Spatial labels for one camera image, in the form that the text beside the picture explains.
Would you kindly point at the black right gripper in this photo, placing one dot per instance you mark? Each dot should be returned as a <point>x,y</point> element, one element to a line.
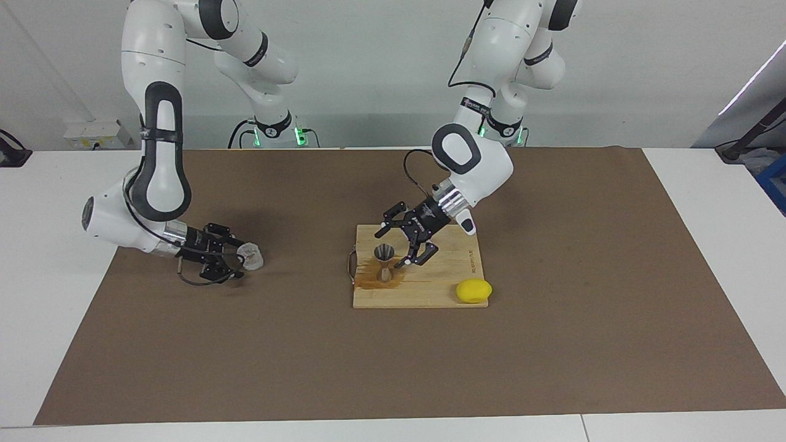
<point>202,242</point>

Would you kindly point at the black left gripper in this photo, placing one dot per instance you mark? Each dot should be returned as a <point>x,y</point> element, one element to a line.
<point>425,221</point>

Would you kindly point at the small clear glass cup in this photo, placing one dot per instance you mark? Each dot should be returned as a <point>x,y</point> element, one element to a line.
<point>253,255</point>

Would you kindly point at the stainless steel jigger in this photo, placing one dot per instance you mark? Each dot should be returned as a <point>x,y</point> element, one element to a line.
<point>385,252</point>

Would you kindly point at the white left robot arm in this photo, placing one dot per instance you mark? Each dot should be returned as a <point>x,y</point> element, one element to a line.
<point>491,37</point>

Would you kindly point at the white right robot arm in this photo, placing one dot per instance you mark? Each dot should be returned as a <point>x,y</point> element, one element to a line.
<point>153,49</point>

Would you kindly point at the bamboo cutting board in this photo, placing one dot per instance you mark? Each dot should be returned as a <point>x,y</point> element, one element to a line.
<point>442,276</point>

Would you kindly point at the yellow lemon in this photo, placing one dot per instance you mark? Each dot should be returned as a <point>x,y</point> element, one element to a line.
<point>473,291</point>

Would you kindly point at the brown table mat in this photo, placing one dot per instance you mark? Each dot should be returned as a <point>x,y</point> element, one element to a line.
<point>393,368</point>

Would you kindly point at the black desk object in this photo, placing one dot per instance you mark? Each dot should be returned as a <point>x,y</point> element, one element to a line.
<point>13,153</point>

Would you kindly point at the black stand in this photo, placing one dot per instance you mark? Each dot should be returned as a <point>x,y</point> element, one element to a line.
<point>746,138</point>

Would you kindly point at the grey slanted panel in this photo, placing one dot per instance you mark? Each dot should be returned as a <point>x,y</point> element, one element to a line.
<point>761,92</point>

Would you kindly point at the white wall socket box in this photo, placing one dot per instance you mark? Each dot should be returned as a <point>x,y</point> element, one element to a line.
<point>98,135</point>

